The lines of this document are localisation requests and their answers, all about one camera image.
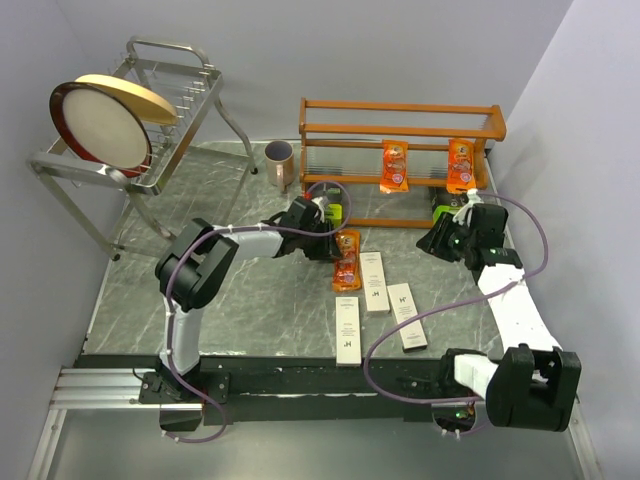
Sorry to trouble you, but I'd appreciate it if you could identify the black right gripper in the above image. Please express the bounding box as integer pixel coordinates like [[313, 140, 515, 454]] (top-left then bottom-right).
[[416, 211, 477, 263]]

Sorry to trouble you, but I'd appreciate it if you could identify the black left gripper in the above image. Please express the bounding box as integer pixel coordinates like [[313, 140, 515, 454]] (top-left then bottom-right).
[[298, 218, 343, 261]]

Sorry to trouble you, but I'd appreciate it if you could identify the black green razor box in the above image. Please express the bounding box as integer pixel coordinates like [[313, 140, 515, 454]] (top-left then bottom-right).
[[304, 182, 343, 229], [429, 187, 468, 223]]

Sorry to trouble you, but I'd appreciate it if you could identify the orange razor pack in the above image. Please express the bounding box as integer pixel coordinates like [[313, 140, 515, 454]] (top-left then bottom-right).
[[446, 138, 476, 194], [379, 140, 409, 194], [332, 229, 362, 293]]

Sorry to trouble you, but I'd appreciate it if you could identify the white box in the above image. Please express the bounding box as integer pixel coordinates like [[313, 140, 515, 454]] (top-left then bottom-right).
[[359, 252, 390, 313], [335, 297, 362, 368], [387, 283, 428, 353]]

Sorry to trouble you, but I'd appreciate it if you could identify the orange wooden shelf rack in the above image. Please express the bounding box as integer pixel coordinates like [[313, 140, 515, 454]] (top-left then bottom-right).
[[298, 99, 507, 228]]

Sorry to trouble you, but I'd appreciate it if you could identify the steel dish rack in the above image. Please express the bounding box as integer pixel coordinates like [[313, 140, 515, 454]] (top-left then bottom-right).
[[26, 36, 258, 261]]

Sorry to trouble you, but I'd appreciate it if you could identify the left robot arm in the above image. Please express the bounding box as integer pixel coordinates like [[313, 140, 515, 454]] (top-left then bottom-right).
[[155, 196, 341, 402]]

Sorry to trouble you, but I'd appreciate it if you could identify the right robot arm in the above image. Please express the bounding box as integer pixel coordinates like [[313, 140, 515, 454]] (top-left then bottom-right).
[[417, 203, 582, 432]]

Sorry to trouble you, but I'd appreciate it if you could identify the pink mug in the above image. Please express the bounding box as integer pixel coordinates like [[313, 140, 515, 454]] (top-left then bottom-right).
[[264, 140, 295, 193]]

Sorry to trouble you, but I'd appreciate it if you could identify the tan wooden plate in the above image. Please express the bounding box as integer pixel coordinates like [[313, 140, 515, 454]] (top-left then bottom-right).
[[76, 74, 178, 125]]

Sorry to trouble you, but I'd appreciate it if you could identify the red rimmed white plate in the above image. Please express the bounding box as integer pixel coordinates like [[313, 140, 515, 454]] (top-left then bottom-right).
[[49, 82, 152, 178]]

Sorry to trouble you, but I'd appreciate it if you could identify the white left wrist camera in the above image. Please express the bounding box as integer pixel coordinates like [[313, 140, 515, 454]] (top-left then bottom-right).
[[311, 196, 333, 222]]

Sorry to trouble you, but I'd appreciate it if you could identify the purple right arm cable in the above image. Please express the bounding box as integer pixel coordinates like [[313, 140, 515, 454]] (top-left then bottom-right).
[[363, 192, 550, 437]]

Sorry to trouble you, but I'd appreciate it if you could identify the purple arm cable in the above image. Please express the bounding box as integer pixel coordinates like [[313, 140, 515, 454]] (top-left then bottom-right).
[[363, 192, 550, 437], [164, 179, 352, 444]]

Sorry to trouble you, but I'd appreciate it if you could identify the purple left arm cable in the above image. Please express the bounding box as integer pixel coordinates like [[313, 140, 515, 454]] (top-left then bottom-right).
[[164, 179, 352, 444]]

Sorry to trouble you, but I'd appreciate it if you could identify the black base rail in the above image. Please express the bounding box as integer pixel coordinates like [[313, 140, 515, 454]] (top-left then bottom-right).
[[74, 355, 478, 433]]

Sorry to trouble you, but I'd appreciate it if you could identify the aluminium frame rail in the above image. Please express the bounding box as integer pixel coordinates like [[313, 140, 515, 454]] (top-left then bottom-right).
[[27, 368, 202, 479]]

